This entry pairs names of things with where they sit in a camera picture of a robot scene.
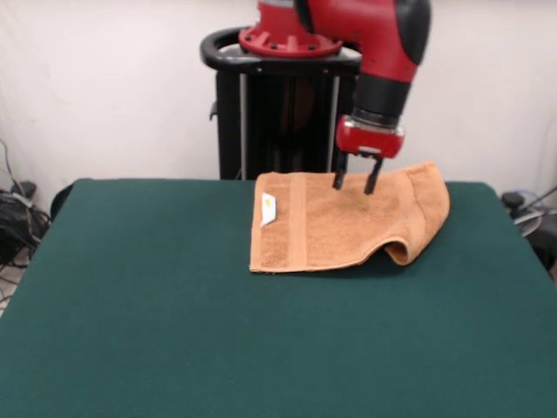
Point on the small black device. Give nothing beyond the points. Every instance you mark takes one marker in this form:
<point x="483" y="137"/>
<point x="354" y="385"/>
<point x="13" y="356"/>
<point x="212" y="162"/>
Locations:
<point x="25" y="188"/>
<point x="513" y="199"/>

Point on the dark green table cloth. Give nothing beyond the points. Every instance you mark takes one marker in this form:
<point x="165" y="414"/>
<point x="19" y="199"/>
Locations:
<point x="130" y="326"/>

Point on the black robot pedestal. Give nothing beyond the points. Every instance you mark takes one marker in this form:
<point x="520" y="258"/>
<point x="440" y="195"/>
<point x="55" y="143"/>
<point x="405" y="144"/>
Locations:
<point x="261" y="130"/>

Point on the black bulky object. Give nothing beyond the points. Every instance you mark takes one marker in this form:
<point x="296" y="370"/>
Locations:
<point x="546" y="246"/>

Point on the grey round stand base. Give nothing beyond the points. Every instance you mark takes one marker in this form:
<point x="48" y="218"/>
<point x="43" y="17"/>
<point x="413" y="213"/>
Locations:
<point x="527" y="222"/>

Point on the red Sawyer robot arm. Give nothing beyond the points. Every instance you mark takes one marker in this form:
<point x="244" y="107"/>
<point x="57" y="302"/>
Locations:
<point x="374" y="43"/>

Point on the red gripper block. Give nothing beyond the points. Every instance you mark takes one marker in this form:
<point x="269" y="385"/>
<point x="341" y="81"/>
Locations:
<point x="370" y="139"/>

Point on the orange terry towel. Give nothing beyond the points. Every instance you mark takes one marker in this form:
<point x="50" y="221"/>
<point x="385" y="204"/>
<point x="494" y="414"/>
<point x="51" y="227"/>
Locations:
<point x="339" y="226"/>

